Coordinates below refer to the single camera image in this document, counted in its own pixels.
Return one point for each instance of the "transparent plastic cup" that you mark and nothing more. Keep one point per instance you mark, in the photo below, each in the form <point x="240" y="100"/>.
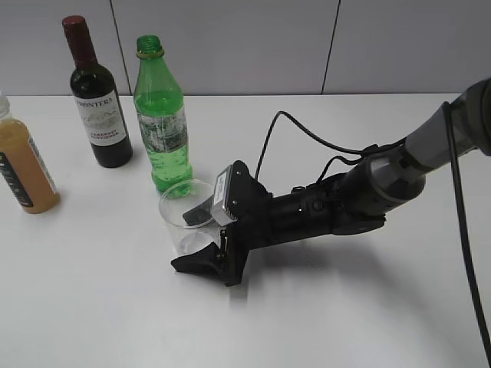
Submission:
<point x="178" y="199"/>

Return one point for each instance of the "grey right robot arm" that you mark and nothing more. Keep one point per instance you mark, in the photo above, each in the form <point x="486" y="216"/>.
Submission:
<point x="348" y="203"/>

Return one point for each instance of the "green sprite bottle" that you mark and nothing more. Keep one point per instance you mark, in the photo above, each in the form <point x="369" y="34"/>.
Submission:
<point x="159" y="103"/>

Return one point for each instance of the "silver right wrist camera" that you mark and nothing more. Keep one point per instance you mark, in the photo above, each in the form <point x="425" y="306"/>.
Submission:
<point x="220" y="208"/>

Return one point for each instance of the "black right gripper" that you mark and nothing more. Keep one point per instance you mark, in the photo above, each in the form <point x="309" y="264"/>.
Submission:
<point x="264" y="220"/>

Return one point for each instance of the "dark red wine bottle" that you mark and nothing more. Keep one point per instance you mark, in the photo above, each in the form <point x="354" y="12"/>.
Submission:
<point x="96" y="97"/>

